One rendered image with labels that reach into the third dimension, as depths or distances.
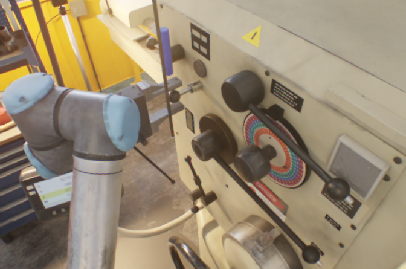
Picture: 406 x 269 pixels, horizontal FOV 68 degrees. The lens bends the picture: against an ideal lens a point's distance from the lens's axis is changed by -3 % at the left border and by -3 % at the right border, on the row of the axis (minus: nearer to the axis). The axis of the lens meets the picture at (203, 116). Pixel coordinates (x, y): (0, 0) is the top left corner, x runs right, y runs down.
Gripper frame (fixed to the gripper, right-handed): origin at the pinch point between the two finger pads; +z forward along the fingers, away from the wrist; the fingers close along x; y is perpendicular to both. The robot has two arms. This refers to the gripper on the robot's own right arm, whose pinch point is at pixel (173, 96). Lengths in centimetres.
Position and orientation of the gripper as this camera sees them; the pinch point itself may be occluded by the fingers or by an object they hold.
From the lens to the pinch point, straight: 76.1
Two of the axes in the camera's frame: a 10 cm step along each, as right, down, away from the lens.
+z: 8.1, -4.3, 4.1
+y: 5.9, 5.4, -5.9
